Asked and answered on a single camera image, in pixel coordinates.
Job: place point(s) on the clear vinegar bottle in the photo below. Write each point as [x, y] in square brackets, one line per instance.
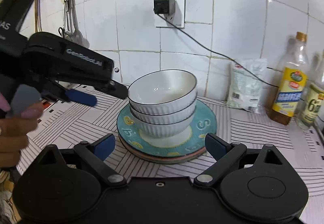
[312, 107]

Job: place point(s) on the striped tablecloth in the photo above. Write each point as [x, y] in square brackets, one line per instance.
[253, 138]

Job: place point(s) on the yellow-label cooking wine bottle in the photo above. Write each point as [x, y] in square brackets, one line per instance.
[288, 92]

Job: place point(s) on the wooden spatula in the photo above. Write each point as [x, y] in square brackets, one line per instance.
[38, 13]

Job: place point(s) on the large pale sun-print plate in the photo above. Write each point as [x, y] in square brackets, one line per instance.
[172, 162]

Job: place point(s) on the red patterned cloth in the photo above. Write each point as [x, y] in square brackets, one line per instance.
[48, 105]

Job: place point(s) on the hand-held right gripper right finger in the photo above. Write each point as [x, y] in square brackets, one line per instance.
[215, 146]

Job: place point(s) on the hanging metal ladle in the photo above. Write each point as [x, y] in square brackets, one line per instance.
[73, 24]

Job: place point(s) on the white salt bag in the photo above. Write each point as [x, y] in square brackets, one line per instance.
[246, 87]

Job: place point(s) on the white ribbed bowl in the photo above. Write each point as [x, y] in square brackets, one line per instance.
[162, 114]
[164, 87]
[163, 127]

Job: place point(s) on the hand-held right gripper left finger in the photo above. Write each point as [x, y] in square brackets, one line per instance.
[105, 147]

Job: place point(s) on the pink cartoon-print plate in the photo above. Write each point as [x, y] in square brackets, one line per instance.
[167, 158]

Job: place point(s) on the person's left hand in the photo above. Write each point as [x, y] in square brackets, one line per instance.
[15, 132]

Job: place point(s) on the white wall socket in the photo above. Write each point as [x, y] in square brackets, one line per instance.
[177, 19]

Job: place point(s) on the black plug-in charger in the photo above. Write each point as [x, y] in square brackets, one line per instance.
[164, 5]

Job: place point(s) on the blue fried-egg plate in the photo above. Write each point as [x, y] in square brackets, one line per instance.
[205, 122]

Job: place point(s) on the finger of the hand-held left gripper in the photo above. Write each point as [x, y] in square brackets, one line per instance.
[119, 89]
[81, 98]

